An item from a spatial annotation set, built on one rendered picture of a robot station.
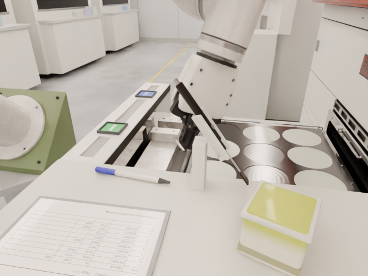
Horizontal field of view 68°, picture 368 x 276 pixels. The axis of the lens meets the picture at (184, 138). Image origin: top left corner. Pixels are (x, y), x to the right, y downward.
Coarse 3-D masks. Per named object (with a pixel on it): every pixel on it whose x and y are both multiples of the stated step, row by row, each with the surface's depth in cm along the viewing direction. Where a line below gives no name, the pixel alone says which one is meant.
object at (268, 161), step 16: (224, 128) 81; (240, 128) 81; (272, 128) 81; (288, 128) 81; (304, 128) 81; (240, 144) 72; (256, 144) 72; (272, 144) 72; (288, 144) 72; (320, 144) 72; (224, 160) 65; (240, 160) 65; (256, 160) 65; (272, 160) 65; (288, 160) 65; (336, 160) 65; (240, 176) 59; (256, 176) 59; (272, 176) 59; (288, 176) 59; (336, 176) 59
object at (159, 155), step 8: (152, 144) 76; (160, 144) 76; (168, 144) 76; (176, 144) 76; (144, 152) 72; (152, 152) 72; (160, 152) 72; (168, 152) 72; (176, 152) 76; (144, 160) 69; (152, 160) 69; (160, 160) 69; (168, 160) 69; (144, 168) 66; (152, 168) 66; (160, 168) 66; (168, 168) 67
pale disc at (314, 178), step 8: (296, 176) 59; (304, 176) 59; (312, 176) 59; (320, 176) 59; (328, 176) 59; (296, 184) 57; (304, 184) 57; (312, 184) 57; (320, 184) 57; (328, 184) 57; (336, 184) 57
